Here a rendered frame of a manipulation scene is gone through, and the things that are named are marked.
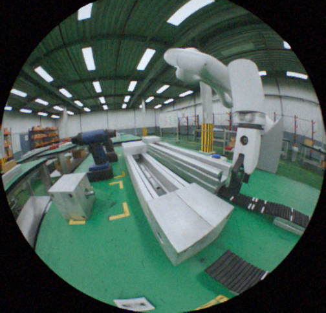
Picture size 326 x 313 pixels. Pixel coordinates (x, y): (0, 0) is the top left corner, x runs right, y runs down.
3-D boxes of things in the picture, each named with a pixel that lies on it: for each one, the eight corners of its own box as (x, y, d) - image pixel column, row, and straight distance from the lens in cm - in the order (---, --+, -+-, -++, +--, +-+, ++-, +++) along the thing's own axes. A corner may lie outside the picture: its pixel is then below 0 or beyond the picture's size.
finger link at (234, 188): (241, 177, 22) (232, 202, 25) (246, 172, 25) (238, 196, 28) (228, 172, 23) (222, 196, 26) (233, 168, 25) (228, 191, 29)
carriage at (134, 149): (147, 157, 47) (146, 144, 46) (125, 161, 46) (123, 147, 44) (140, 151, 62) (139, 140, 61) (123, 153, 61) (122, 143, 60)
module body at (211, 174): (228, 185, 39) (233, 163, 35) (212, 198, 31) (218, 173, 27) (151, 147, 99) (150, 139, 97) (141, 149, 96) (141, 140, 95)
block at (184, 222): (224, 230, 25) (240, 198, 18) (174, 266, 20) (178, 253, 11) (196, 208, 27) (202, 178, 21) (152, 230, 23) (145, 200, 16)
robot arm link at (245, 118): (264, 111, 22) (264, 127, 22) (266, 117, 31) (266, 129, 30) (227, 111, 24) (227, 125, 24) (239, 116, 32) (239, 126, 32)
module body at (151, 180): (189, 213, 26) (193, 186, 20) (152, 230, 23) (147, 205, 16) (132, 150, 94) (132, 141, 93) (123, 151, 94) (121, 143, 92)
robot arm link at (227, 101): (244, 97, 83) (232, 113, 83) (236, 92, 92) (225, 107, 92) (185, 53, 61) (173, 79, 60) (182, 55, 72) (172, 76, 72)
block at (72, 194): (97, 219, 29) (81, 190, 24) (65, 219, 35) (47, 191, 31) (101, 196, 36) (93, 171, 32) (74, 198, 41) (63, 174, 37)
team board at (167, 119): (158, 141, 666) (156, 113, 666) (163, 140, 702) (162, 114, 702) (176, 143, 570) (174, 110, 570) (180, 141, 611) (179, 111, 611)
